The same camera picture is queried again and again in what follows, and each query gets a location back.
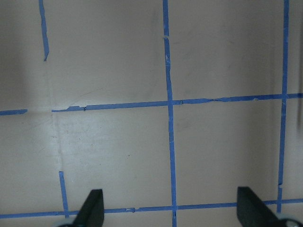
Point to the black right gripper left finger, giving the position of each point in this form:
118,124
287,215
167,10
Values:
91,213

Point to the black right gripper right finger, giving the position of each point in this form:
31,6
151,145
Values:
252,212

